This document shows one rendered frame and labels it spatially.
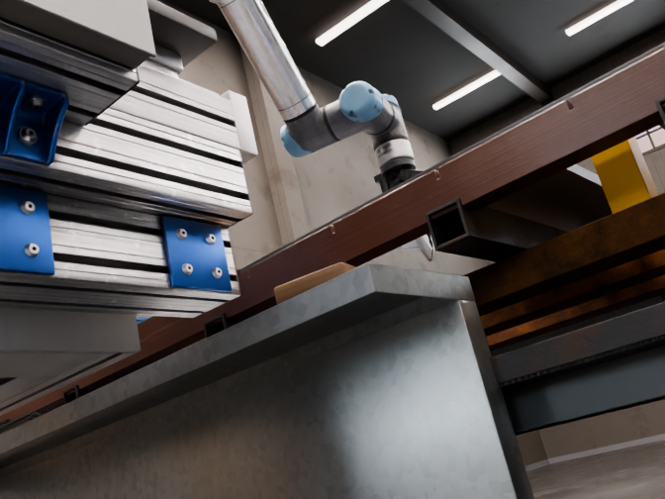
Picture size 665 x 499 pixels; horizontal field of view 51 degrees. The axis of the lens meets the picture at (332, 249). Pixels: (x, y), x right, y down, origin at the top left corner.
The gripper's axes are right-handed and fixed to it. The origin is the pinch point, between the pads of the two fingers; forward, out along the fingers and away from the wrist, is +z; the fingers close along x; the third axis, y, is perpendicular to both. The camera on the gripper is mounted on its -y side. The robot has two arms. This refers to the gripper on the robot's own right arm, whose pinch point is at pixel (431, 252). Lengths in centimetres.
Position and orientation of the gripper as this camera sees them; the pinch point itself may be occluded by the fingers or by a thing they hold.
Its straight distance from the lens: 137.4
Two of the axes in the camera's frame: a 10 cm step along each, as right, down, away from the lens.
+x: -6.4, -1.0, -7.6
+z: 2.2, 9.2, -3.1
